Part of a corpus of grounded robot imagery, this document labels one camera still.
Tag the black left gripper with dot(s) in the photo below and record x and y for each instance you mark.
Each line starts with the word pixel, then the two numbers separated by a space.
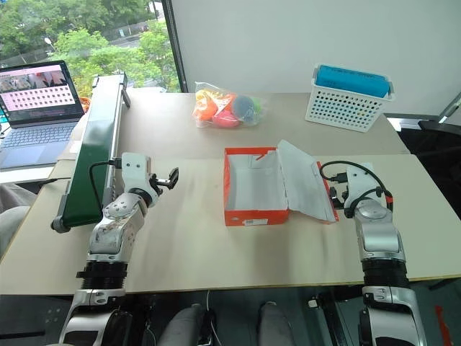
pixel 157 183

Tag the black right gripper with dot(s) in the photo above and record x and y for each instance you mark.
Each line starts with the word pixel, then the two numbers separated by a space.
pixel 342 199

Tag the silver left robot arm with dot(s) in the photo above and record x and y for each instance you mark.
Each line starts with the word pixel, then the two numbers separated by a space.
pixel 109 230

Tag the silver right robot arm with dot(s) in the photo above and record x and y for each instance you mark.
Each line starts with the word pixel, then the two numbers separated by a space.
pixel 378 238

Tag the green conveyor belt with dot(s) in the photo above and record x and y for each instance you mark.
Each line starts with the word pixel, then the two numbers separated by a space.
pixel 93 155

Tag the orange shoe box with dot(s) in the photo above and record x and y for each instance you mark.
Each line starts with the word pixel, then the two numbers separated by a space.
pixel 252 212

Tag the white perforated plastic basket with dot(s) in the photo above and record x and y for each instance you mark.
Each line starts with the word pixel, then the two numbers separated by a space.
pixel 342 111

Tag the plastic bag of colourful toys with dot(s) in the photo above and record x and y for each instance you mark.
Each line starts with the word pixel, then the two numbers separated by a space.
pixel 225 108

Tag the grey rounded robot leg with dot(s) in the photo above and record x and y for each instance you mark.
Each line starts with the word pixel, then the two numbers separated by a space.
pixel 182 324
pixel 275 322

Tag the open grey laptop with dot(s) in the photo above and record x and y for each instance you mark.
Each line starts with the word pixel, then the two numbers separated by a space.
pixel 32 137

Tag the grey trousered person's leg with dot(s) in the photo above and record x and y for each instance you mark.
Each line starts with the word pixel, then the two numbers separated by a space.
pixel 12 216

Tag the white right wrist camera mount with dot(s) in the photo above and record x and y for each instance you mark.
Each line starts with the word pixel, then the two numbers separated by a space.
pixel 362 182

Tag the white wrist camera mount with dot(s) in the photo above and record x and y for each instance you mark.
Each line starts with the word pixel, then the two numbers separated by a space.
pixel 362 182
pixel 134 168

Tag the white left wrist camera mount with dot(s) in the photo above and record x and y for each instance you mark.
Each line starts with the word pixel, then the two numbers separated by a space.
pixel 134 168

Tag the black window frame post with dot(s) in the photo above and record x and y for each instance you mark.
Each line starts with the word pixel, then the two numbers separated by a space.
pixel 175 47

